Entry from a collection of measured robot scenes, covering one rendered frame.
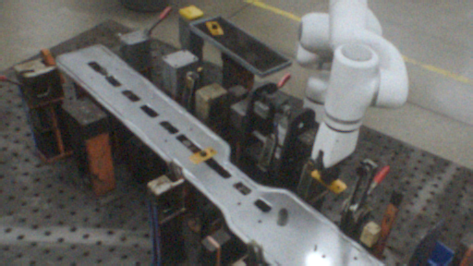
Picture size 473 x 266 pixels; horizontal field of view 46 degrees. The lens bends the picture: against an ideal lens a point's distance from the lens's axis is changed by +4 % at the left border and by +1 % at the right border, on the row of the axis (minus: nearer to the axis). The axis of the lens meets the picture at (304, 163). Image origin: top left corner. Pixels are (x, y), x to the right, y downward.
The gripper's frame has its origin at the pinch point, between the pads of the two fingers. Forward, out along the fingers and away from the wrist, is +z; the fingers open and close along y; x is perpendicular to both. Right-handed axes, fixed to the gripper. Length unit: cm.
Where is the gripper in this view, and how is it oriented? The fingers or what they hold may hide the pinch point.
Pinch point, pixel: (330, 173)
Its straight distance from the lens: 122.3
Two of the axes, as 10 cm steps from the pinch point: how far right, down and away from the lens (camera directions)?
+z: -1.3, 7.3, 6.7
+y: -6.9, 4.2, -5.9
